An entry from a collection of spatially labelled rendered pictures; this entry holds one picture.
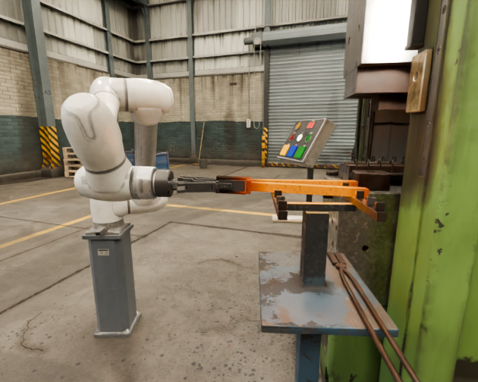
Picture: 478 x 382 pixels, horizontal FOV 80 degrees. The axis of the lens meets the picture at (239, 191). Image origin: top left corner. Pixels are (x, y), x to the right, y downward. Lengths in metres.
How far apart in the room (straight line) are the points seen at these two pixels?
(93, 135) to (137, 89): 0.59
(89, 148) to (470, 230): 0.97
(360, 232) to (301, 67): 8.46
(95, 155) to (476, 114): 0.91
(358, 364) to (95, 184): 1.21
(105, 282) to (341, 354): 1.21
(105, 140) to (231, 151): 9.18
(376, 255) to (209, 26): 10.09
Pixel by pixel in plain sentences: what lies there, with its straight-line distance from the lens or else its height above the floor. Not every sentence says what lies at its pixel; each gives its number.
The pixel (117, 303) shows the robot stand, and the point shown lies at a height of 0.20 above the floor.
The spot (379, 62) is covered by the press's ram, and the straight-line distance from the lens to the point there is 1.22.
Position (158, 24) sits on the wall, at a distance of 11.77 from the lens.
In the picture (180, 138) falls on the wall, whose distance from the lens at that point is 10.65.
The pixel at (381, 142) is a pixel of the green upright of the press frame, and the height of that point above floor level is 1.08.
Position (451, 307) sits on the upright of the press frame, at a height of 0.64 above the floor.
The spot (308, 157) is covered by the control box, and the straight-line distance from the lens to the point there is 1.67.
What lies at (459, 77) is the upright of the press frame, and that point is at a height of 1.25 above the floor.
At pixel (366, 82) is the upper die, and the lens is 1.25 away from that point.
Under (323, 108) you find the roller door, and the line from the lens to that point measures 9.18.
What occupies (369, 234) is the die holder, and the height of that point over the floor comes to 0.76.
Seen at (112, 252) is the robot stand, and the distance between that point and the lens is 1.67.
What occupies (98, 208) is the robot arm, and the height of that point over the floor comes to 0.74.
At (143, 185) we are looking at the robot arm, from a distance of 0.77.
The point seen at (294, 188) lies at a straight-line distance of 0.77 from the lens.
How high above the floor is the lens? 1.13
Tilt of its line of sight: 12 degrees down
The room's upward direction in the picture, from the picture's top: straight up
